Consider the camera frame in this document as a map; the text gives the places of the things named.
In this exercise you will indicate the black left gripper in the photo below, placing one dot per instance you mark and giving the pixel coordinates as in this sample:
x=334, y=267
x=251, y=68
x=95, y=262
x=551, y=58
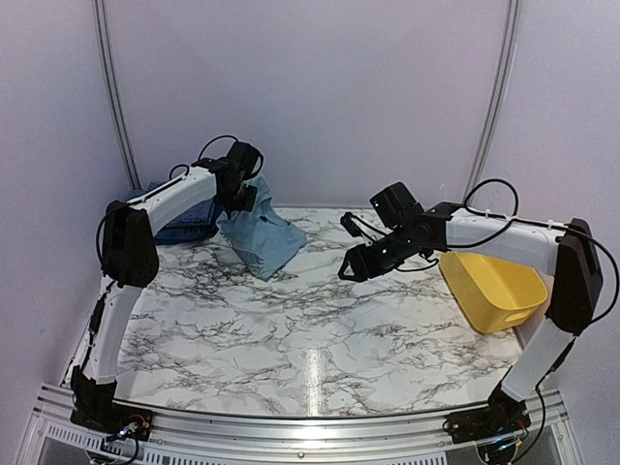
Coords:
x=246, y=203

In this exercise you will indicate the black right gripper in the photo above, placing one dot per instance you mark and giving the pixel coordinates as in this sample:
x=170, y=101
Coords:
x=363, y=265

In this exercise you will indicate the blue plaid button shirt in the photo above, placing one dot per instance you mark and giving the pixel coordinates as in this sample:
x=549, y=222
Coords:
x=198, y=214

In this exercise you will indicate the light blue garment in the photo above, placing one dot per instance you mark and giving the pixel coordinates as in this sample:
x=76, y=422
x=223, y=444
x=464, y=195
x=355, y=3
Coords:
x=263, y=240

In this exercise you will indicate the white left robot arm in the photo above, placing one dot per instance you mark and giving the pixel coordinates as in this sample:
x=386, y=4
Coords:
x=127, y=253

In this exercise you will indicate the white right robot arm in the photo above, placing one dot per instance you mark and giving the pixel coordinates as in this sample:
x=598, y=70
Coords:
x=565, y=255

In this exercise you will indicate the yellow plastic laundry basket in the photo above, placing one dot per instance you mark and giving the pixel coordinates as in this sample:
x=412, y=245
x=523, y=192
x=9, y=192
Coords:
x=493, y=294

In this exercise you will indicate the folded dark blue t-shirt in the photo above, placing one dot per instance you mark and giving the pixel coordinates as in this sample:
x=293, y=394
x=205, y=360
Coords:
x=185, y=234

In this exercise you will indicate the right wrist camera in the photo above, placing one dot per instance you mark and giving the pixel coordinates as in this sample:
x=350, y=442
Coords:
x=348, y=222

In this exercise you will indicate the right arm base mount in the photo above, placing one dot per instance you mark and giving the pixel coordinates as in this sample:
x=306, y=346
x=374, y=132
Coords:
x=483, y=423

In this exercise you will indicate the left aluminium wall post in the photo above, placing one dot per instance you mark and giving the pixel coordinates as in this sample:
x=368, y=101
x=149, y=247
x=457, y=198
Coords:
x=101, y=18

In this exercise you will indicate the aluminium wall post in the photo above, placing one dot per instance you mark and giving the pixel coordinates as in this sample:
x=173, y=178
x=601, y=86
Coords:
x=499, y=90
x=101, y=18

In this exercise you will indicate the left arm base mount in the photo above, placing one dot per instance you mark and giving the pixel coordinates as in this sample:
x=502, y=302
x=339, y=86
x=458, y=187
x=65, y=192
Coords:
x=120, y=422

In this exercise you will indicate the aluminium front rail frame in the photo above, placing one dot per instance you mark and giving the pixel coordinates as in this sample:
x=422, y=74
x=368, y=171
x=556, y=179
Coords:
x=186, y=437

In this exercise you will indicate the right aluminium wall post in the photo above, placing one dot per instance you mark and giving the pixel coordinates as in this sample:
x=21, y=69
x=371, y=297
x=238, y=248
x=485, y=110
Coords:
x=499, y=90

